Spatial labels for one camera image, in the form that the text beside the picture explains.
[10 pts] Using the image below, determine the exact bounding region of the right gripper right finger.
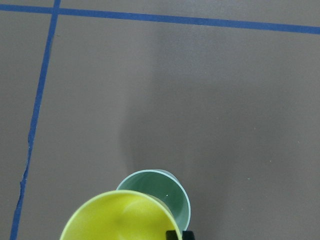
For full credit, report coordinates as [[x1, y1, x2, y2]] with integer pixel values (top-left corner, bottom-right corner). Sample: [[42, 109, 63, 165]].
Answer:
[[182, 230, 195, 240]]

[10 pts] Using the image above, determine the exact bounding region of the yellow plastic cup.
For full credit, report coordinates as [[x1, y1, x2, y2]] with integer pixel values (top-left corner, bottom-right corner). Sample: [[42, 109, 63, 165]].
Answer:
[[60, 190, 182, 240]]

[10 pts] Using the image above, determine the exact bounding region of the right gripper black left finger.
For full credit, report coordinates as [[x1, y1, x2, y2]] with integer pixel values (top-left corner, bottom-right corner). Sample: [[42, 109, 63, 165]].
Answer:
[[165, 230, 178, 240]]

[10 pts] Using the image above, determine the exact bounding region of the light green plastic cup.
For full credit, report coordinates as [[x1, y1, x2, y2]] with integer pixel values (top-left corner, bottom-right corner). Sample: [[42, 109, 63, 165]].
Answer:
[[116, 169, 191, 231]]

